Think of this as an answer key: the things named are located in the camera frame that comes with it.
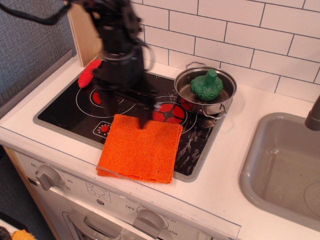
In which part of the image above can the green toy broccoli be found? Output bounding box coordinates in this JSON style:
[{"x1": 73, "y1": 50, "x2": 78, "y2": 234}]
[{"x1": 190, "y1": 69, "x2": 224, "y2": 102}]

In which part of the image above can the grey left oven knob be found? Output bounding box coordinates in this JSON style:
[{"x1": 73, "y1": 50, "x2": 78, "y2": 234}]
[{"x1": 35, "y1": 165, "x2": 61, "y2": 191}]

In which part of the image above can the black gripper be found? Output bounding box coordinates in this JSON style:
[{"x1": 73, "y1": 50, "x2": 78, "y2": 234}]
[{"x1": 95, "y1": 49, "x2": 157, "y2": 129}]

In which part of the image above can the grey oven knob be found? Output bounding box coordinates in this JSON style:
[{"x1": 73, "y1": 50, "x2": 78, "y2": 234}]
[
  {"x1": 35, "y1": 165, "x2": 61, "y2": 191},
  {"x1": 132, "y1": 209, "x2": 165, "y2": 239}
]

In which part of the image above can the grey faucet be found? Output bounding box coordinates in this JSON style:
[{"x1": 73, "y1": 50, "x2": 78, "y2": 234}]
[{"x1": 304, "y1": 96, "x2": 320, "y2": 131}]

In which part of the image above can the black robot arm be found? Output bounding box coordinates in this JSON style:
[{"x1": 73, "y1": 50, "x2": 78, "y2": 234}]
[{"x1": 70, "y1": 0, "x2": 157, "y2": 128}]

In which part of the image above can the grey right oven knob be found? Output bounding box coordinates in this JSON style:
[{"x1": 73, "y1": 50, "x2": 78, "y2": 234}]
[{"x1": 132, "y1": 209, "x2": 165, "y2": 239}]

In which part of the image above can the black toy stove top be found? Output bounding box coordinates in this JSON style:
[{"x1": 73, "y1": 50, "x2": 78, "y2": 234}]
[{"x1": 33, "y1": 73, "x2": 223, "y2": 182}]

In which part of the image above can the yellow object at corner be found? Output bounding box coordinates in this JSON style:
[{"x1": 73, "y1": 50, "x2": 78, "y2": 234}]
[{"x1": 11, "y1": 230, "x2": 36, "y2": 240}]

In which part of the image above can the red handled metal spatula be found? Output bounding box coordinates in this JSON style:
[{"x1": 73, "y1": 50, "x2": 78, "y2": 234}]
[{"x1": 77, "y1": 49, "x2": 106, "y2": 89}]

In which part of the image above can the grey plastic sink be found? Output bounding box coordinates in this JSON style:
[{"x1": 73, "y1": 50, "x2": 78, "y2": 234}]
[{"x1": 239, "y1": 112, "x2": 320, "y2": 231}]

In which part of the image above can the oven door handle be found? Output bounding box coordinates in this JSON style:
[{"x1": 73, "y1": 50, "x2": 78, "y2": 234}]
[{"x1": 62, "y1": 210, "x2": 141, "y2": 240}]

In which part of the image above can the silver metal pot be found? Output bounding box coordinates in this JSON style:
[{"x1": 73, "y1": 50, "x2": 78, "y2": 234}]
[{"x1": 174, "y1": 63, "x2": 237, "y2": 120}]

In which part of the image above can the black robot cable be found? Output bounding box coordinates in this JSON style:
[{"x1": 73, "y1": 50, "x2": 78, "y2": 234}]
[{"x1": 0, "y1": 0, "x2": 73, "y2": 26}]

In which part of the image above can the orange cloth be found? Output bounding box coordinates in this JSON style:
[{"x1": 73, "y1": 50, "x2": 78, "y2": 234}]
[{"x1": 96, "y1": 114, "x2": 183, "y2": 184}]

